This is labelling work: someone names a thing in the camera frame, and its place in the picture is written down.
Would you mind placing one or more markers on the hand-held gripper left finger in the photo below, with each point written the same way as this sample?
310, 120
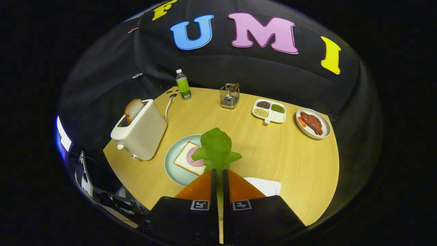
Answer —
214, 191

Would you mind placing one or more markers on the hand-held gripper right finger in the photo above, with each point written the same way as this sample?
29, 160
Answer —
226, 191

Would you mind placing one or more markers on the green lettuce leaf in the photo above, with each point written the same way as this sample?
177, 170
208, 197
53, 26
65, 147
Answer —
216, 147

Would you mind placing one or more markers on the toasted bread slice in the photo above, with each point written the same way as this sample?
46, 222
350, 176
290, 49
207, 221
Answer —
133, 109

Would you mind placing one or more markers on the pink ham slice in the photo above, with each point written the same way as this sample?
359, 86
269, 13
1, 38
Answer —
193, 161

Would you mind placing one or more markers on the white square plate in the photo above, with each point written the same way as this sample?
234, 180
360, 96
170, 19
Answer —
268, 186

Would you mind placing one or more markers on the white bread slice with ham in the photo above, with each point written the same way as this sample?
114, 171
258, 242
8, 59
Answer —
182, 160

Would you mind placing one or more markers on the pale green round plate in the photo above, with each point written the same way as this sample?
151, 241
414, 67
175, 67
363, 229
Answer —
174, 171

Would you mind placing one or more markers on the cream white toaster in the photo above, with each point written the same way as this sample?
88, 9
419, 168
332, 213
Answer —
143, 136

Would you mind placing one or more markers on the white divided bean dish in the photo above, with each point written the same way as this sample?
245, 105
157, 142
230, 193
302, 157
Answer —
278, 117

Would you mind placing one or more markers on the orange carrot slice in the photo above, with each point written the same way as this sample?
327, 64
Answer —
302, 122

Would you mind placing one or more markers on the green label drink bottle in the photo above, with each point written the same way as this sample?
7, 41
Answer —
183, 87

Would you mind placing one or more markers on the brown steak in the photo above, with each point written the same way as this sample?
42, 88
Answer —
312, 123

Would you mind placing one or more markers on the round white steak plate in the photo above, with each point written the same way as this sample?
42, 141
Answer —
325, 131

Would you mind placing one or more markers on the white cloth clip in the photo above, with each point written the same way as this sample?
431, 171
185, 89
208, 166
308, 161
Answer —
137, 75

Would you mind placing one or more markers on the pink cloth clip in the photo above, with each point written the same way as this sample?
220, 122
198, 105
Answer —
133, 30

